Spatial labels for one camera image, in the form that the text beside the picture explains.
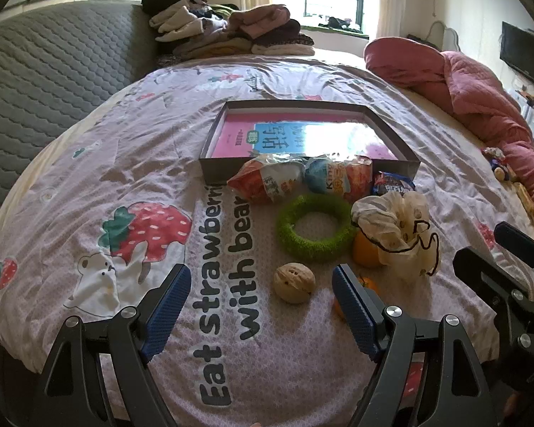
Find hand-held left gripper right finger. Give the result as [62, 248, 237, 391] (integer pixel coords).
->
[331, 264, 501, 427]

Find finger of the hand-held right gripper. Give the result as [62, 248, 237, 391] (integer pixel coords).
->
[493, 221, 534, 276]
[453, 246, 534, 357]

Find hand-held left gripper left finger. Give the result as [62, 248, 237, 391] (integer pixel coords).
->
[31, 264, 192, 427]

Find orange mandarin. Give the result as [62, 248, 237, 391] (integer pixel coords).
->
[333, 276, 379, 321]
[352, 229, 386, 269]

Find walnut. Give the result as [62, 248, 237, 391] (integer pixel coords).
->
[273, 263, 316, 304]

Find cream spotted drawstring bag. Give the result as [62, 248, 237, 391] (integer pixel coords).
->
[351, 191, 441, 282]

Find green fuzzy ring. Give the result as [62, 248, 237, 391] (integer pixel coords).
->
[276, 193, 357, 263]

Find blue cookie packet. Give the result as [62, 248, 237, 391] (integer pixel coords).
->
[370, 171, 417, 196]

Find small red snack bag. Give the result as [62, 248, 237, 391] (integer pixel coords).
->
[303, 155, 373, 203]

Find shallow grey cardboard box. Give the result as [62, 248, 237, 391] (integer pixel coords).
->
[199, 101, 421, 186]

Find large red snack bag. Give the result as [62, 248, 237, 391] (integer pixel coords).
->
[227, 153, 305, 205]

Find small colourful doll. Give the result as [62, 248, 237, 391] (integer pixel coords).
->
[483, 146, 517, 183]

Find pink quilted blanket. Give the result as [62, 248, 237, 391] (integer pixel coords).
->
[363, 37, 534, 223]

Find strawberry print bed sheet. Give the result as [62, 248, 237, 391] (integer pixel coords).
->
[0, 56, 534, 427]

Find grey quilted headboard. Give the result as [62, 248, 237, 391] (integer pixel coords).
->
[0, 4, 179, 241]

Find dark clothes on sill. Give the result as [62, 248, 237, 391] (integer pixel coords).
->
[327, 16, 361, 32]

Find green sill cushion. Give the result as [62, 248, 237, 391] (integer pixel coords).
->
[300, 24, 370, 39]

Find window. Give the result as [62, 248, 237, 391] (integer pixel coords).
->
[272, 0, 381, 38]

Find pile of folded clothes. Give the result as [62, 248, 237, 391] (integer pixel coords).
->
[141, 0, 316, 59]

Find black wall television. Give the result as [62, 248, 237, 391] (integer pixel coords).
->
[499, 21, 534, 94]

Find white ornate frame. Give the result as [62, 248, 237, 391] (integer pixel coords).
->
[420, 20, 464, 54]

